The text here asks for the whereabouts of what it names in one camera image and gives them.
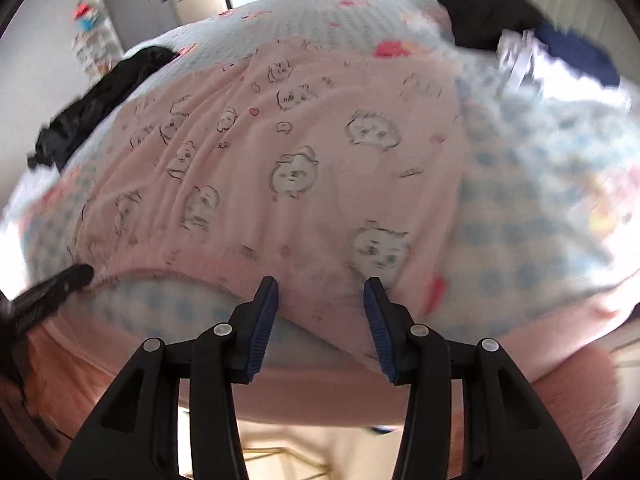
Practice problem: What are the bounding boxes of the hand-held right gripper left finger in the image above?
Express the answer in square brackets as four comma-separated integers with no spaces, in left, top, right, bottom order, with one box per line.
[56,276,280,480]

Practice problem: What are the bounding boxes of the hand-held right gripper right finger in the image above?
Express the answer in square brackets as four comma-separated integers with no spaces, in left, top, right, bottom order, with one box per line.
[363,277,583,480]

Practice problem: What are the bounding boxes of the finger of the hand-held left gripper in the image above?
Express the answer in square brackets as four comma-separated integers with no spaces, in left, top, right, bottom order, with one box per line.
[0,264,95,336]

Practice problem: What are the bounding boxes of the pink cartoon print pants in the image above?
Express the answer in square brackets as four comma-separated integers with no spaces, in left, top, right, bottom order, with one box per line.
[75,35,471,366]

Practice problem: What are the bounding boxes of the black crumpled garment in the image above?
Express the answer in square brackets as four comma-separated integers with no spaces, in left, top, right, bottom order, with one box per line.
[27,46,181,171]

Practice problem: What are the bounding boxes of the blue checkered cartoon blanket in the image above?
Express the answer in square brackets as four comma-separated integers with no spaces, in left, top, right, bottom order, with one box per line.
[0,0,640,361]

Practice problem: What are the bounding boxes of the white shelf rack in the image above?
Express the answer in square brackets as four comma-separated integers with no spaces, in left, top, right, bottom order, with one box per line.
[72,30,123,81]

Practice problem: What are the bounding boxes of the red and blue plush toy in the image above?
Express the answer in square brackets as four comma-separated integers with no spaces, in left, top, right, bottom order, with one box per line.
[74,2,103,33]

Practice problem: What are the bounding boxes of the white folded garment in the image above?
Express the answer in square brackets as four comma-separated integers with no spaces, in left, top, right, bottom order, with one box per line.
[497,27,633,111]

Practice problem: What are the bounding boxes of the black folded cloth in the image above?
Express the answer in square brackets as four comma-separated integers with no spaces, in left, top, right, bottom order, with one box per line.
[430,0,556,53]

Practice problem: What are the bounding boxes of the navy folded garment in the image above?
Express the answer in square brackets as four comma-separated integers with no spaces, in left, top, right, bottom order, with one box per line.
[537,22,621,88]

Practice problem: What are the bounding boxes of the gold wire basket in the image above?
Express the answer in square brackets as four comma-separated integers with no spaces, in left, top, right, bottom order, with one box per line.
[240,445,331,480]

